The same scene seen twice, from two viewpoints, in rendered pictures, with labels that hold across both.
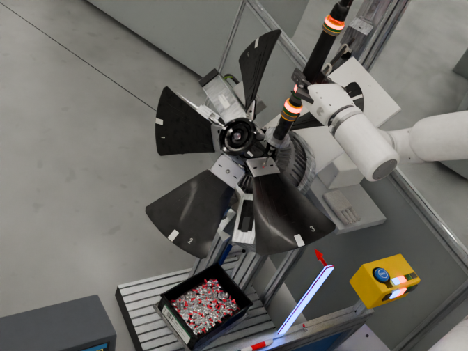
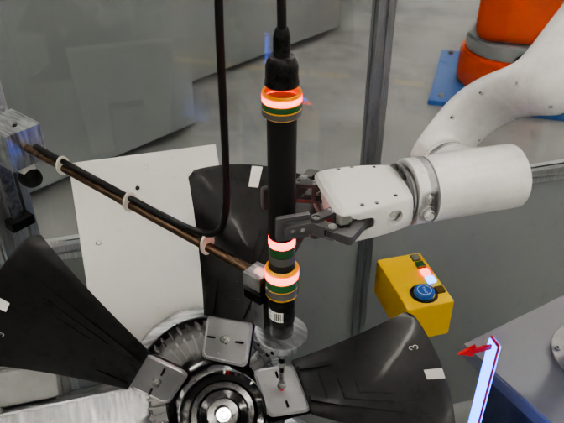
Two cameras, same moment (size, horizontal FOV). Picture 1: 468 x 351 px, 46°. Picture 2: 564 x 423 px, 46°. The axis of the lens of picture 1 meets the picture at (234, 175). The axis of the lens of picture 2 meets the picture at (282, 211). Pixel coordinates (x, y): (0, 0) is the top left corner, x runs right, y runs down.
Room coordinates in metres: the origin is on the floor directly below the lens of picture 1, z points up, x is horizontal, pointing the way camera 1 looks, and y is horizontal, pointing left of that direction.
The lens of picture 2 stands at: (0.87, 0.51, 1.96)
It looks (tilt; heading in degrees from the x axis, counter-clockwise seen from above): 35 degrees down; 298
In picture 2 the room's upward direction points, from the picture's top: straight up
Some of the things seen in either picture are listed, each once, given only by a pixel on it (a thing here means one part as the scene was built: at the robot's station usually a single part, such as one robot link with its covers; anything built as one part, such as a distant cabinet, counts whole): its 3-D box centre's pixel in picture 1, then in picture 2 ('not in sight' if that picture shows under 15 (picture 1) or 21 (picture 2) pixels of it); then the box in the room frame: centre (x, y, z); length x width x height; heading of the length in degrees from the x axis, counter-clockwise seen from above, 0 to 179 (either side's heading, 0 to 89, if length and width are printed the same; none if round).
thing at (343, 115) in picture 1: (345, 123); (413, 191); (1.06, -0.18, 1.50); 0.09 x 0.03 x 0.08; 134
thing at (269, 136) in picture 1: (285, 124); (275, 308); (1.19, -0.07, 1.34); 0.09 x 0.07 x 0.10; 169
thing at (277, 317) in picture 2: (306, 78); (281, 216); (1.18, -0.06, 1.50); 0.04 x 0.04 x 0.46
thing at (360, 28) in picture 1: (356, 34); (10, 138); (1.80, -0.19, 1.38); 0.10 x 0.07 x 0.08; 169
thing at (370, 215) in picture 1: (336, 190); not in sight; (1.65, -0.38, 0.85); 0.36 x 0.24 x 0.03; 44
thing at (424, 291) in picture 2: (381, 274); (424, 292); (1.10, -0.49, 1.08); 0.04 x 0.04 x 0.02
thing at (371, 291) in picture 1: (383, 282); (411, 298); (1.13, -0.53, 1.02); 0.16 x 0.10 x 0.11; 134
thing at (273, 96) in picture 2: (333, 25); (281, 103); (1.18, -0.06, 1.64); 0.04 x 0.04 x 0.03
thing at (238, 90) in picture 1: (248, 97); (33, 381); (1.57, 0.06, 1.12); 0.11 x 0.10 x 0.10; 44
